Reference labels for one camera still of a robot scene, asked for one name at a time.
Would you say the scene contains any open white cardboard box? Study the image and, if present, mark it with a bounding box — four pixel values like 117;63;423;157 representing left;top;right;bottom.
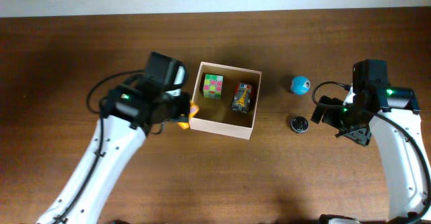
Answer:
190;62;262;140

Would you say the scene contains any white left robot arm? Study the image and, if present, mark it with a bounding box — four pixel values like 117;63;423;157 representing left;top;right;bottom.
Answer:
38;52;190;223

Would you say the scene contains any black round disc toy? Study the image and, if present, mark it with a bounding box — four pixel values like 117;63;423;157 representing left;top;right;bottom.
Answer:
290;116;309;133

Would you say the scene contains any orange toy hippo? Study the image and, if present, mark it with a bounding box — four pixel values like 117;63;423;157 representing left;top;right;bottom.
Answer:
178;101;199;130

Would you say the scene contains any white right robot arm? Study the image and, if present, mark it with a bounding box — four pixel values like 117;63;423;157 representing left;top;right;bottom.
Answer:
311;59;430;223

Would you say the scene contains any grey red toy truck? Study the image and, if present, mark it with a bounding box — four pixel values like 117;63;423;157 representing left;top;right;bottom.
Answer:
231;82;254;114

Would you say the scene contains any pastel puzzle cube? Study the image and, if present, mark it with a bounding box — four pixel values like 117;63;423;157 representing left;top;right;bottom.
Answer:
203;74;224;100

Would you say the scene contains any blue toy ball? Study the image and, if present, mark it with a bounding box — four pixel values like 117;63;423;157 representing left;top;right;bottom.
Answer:
290;76;310;96

